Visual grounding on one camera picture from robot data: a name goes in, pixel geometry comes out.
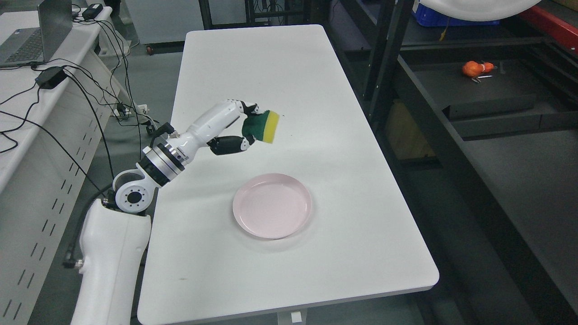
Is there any white power strip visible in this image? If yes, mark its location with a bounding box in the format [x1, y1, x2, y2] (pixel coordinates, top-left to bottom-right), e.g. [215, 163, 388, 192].
[110, 103, 150, 120]

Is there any green yellow sponge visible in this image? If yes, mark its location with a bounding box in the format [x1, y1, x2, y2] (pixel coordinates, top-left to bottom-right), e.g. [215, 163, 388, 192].
[242, 110, 280, 144]

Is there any grey laptop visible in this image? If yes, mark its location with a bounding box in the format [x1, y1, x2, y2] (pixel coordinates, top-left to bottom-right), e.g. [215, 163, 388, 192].
[0, 0, 72, 68]

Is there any blue plastic crate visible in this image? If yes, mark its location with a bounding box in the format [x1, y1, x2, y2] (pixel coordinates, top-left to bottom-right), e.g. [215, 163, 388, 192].
[411, 1, 500, 27]

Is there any red metal beam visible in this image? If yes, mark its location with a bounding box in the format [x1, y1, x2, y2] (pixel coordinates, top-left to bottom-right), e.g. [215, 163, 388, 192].
[518, 5, 578, 53]

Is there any black power brick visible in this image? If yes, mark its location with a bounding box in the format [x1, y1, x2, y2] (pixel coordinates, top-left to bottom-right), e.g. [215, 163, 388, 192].
[81, 3, 104, 21]

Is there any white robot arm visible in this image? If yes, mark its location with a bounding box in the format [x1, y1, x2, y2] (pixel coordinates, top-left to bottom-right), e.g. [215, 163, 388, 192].
[63, 123, 190, 325]

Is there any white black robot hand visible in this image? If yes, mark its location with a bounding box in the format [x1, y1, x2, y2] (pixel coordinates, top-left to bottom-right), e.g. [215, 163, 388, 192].
[167, 100, 265, 159]

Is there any white table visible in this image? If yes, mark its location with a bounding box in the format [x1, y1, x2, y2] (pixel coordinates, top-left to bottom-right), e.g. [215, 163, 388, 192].
[136, 24, 440, 325]

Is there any pink round plate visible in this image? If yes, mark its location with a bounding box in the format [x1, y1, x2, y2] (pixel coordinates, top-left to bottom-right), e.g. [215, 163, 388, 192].
[233, 173, 312, 239]

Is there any orange toy on shelf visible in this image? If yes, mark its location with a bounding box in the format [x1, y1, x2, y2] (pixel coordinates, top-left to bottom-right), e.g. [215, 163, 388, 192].
[461, 61, 495, 83]

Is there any black power adapter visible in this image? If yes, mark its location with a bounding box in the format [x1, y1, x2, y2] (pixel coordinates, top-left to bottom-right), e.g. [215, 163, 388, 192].
[35, 66, 67, 90]

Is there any white side desk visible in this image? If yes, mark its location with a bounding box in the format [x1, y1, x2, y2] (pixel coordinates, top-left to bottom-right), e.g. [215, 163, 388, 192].
[0, 8, 128, 325]

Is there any black metal shelf rack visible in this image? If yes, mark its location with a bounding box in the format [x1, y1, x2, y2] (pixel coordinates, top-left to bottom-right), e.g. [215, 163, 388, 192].
[306, 0, 577, 325]

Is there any black cable on floor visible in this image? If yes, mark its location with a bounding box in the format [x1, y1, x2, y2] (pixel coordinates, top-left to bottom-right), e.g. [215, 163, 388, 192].
[0, 68, 149, 199]

